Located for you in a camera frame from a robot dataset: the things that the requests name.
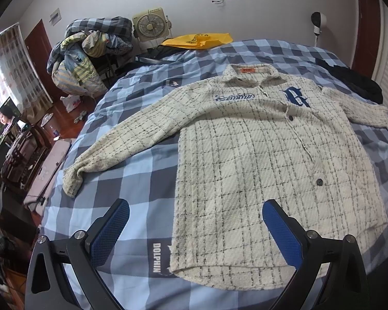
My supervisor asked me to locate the blue checkered bed sheet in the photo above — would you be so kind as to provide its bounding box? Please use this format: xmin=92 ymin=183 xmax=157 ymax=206
xmin=40 ymin=39 xmax=388 ymax=309

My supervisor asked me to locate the pile of bedding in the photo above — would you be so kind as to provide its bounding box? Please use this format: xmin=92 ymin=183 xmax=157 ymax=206
xmin=46 ymin=16 xmax=133 ymax=98

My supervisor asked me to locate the white wall panel box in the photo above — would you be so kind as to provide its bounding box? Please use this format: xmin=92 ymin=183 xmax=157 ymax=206
xmin=49 ymin=8 xmax=61 ymax=26

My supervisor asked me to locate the white black standing device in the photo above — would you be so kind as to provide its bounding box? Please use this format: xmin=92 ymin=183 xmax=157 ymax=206
xmin=310 ymin=11 xmax=327 ymax=47

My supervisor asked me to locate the white plastic bag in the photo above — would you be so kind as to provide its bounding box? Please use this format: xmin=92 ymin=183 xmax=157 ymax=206
xmin=60 ymin=95 xmax=81 ymax=113

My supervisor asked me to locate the red door right side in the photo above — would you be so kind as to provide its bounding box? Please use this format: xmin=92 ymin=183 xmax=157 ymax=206
xmin=352 ymin=0 xmax=380 ymax=78

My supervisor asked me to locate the patterned window curtain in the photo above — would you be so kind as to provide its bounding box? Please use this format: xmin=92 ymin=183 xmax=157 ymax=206
xmin=0 ymin=23 xmax=53 ymax=124

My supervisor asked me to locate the black garment on bed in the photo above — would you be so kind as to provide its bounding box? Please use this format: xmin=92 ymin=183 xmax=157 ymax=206
xmin=315 ymin=58 xmax=383 ymax=104

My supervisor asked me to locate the television screen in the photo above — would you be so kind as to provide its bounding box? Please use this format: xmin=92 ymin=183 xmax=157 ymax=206
xmin=0 ymin=97 xmax=21 ymax=146

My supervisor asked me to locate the yellow bag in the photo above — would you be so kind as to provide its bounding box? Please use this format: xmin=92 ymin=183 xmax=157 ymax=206
xmin=162 ymin=33 xmax=233 ymax=50

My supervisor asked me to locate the beige box fan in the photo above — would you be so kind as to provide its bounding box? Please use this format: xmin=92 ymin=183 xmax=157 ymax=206
xmin=132 ymin=8 xmax=171 ymax=42

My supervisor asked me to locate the cream plaid shirt jacket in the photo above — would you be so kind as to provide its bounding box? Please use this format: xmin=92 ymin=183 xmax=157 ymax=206
xmin=63 ymin=64 xmax=388 ymax=290

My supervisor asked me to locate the red wooden door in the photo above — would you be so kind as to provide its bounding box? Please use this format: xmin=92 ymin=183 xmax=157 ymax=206
xmin=25 ymin=20 xmax=64 ymax=102

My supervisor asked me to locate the pink bench cushion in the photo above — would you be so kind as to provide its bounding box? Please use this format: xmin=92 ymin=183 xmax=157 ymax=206
xmin=23 ymin=138 xmax=72 ymax=216

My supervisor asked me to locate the dark wooden chair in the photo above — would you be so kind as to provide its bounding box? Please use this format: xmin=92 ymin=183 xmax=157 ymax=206
xmin=1 ymin=126 xmax=51 ymax=190

